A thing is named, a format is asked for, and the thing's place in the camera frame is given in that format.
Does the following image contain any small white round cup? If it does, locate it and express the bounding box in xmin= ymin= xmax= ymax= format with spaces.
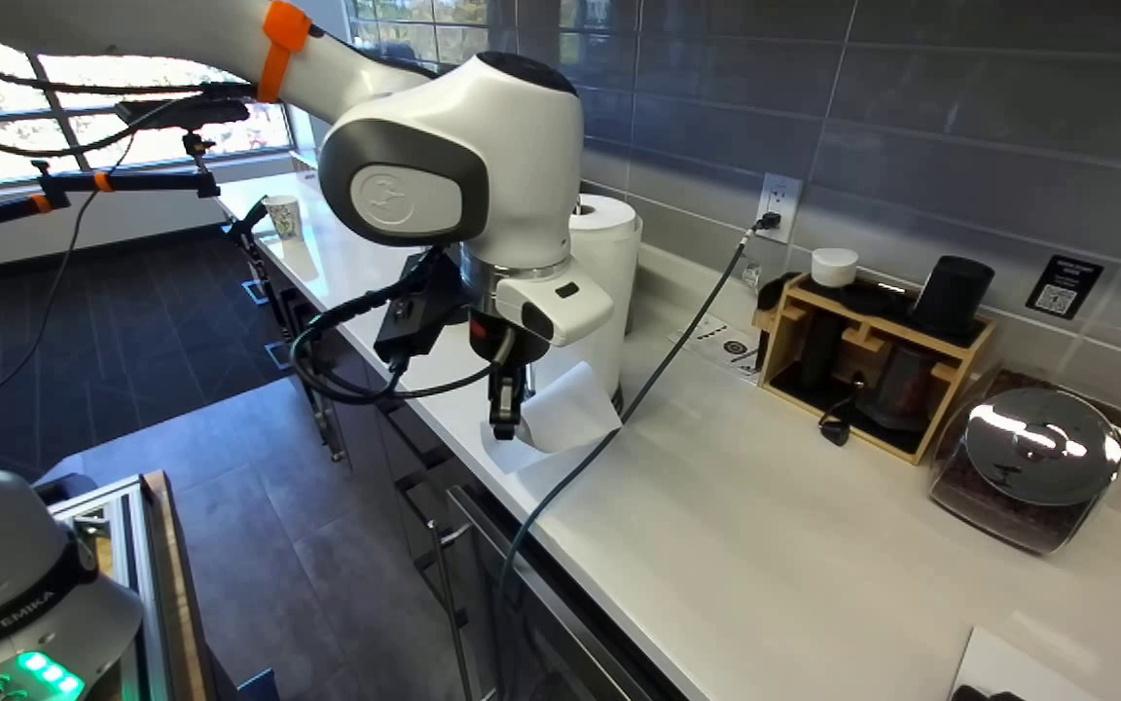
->
xmin=807 ymin=246 xmax=864 ymax=292

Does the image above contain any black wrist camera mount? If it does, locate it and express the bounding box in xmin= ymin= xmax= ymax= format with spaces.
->
xmin=370 ymin=256 xmax=466 ymax=369

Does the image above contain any wooden plank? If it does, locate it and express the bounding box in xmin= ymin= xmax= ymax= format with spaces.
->
xmin=146 ymin=465 xmax=213 ymax=701

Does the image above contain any black device on organizer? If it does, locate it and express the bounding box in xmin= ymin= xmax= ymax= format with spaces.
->
xmin=910 ymin=251 xmax=1001 ymax=346

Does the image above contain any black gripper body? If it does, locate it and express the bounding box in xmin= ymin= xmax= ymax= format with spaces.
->
xmin=462 ymin=308 xmax=554 ymax=381

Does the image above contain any window with metal frame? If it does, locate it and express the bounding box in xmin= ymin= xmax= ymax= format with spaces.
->
xmin=0 ymin=14 xmax=313 ymax=197

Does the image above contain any dark green power cable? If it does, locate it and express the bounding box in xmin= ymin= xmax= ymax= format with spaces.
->
xmin=487 ymin=210 xmax=788 ymax=701

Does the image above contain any torn white paper towel sheet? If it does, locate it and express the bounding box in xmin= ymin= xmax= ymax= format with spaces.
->
xmin=493 ymin=359 xmax=627 ymax=480

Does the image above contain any white paper towel roll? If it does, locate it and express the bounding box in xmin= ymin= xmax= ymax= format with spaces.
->
xmin=525 ymin=192 xmax=648 ymax=403

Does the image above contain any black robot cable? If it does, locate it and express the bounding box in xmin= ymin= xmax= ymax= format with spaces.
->
xmin=0 ymin=46 xmax=513 ymax=410

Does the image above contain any white wall outlet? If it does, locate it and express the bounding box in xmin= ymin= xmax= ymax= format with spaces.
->
xmin=755 ymin=172 xmax=807 ymax=246

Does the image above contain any small black knob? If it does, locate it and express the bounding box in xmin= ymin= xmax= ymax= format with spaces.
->
xmin=815 ymin=401 xmax=855 ymax=446

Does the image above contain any dark cabinet front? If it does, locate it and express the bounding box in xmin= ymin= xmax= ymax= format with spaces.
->
xmin=247 ymin=250 xmax=710 ymax=701

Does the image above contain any black QR code sign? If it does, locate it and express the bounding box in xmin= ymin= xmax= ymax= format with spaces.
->
xmin=1024 ymin=251 xmax=1107 ymax=324

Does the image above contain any silver domed appliance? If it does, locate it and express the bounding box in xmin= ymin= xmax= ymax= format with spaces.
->
xmin=927 ymin=366 xmax=1121 ymax=562

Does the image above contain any aluminium frame cart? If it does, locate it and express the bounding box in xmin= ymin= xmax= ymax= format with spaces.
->
xmin=46 ymin=471 xmax=177 ymax=701

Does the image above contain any dark cup in organizer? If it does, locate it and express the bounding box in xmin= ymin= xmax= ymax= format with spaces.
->
xmin=861 ymin=340 xmax=941 ymax=438

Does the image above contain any orange strap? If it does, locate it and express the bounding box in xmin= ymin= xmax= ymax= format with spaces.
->
xmin=252 ymin=0 xmax=321 ymax=106

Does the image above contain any wooden countertop organizer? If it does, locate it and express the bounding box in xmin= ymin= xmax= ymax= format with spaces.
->
xmin=755 ymin=272 xmax=1001 ymax=471

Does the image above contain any black tripod stand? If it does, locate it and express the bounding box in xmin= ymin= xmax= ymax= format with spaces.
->
xmin=221 ymin=192 xmax=351 ymax=465

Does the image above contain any black bar camera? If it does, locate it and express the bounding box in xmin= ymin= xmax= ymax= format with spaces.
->
xmin=112 ymin=94 xmax=256 ymax=131

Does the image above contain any white mug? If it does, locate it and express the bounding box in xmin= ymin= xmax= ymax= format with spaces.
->
xmin=261 ymin=192 xmax=309 ymax=250

